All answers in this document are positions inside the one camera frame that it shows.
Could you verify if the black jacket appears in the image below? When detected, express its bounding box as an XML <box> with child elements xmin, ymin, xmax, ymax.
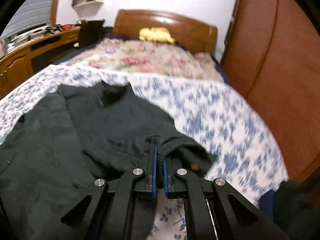
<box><xmin>1</xmin><ymin>82</ymin><xmax>217</xmax><ymax>239</ymax></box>

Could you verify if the navy blue mattress sheet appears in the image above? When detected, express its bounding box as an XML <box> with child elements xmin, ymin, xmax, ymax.
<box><xmin>258</xmin><ymin>190</ymin><xmax>275</xmax><ymax>220</ymax></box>

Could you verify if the black garment at bedside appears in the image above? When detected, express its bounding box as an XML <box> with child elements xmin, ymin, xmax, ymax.
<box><xmin>273</xmin><ymin>181</ymin><xmax>319</xmax><ymax>239</ymax></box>

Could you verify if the blue floral white bedsheet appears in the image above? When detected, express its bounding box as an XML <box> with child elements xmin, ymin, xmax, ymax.
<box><xmin>0</xmin><ymin>63</ymin><xmax>290</xmax><ymax>240</ymax></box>

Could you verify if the pink floral quilt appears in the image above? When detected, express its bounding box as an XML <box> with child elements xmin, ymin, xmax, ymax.
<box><xmin>63</xmin><ymin>38</ymin><xmax>223</xmax><ymax>82</ymax></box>

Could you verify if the wooden louvered wardrobe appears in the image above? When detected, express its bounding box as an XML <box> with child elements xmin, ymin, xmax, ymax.
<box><xmin>222</xmin><ymin>0</ymin><xmax>319</xmax><ymax>182</ymax></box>

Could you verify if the wooden headboard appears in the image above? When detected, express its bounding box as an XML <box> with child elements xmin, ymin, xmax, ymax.
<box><xmin>112</xmin><ymin>9</ymin><xmax>217</xmax><ymax>53</ymax></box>

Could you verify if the wooden desk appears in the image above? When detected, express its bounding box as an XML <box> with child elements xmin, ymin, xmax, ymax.
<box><xmin>1</xmin><ymin>28</ymin><xmax>80</xmax><ymax>98</ymax></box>

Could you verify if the dark chair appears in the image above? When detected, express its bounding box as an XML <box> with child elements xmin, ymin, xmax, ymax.
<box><xmin>78</xmin><ymin>19</ymin><xmax>105</xmax><ymax>48</ymax></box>

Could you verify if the yellow plush toy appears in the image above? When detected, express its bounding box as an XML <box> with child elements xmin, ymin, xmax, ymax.
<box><xmin>139</xmin><ymin>27</ymin><xmax>176</xmax><ymax>44</ymax></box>

